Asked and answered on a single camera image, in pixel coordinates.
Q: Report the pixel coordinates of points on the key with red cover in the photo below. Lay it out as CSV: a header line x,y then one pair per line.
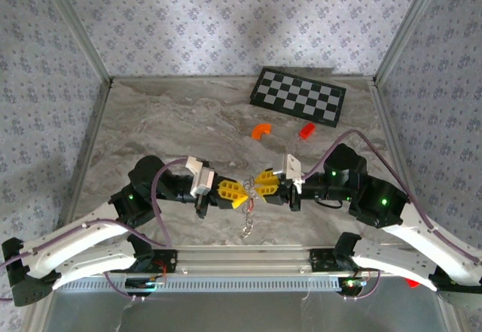
x,y
251,206

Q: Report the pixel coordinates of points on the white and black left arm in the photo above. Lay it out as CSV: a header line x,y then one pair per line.
x,y
83,241

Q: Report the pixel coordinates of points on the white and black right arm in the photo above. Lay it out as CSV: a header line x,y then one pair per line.
x,y
414,241

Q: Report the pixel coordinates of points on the orange curved block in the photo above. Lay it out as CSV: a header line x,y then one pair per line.
x,y
260,131

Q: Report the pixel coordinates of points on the small red block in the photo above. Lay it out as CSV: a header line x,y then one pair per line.
x,y
307,129

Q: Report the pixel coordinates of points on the black and white checkerboard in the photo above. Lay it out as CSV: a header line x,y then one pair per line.
x,y
297,96

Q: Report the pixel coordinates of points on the sheet metal shelf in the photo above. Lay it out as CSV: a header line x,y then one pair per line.
x,y
241,313

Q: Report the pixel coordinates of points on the small controller board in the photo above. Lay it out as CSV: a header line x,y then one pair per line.
x,y
352,283
145,283

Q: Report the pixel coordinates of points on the red toy brick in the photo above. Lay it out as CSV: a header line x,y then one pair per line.
x,y
412,284

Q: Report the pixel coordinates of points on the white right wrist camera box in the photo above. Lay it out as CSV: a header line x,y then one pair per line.
x,y
290,166

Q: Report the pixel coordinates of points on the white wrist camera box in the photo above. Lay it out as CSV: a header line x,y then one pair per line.
x,y
290,166
203,181

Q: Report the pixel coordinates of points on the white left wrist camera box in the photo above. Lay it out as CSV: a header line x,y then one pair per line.
x,y
203,181

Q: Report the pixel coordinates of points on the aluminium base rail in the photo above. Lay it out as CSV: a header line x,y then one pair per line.
x,y
241,258

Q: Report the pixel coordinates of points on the aluminium frame post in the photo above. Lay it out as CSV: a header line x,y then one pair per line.
x,y
407,27
78,27

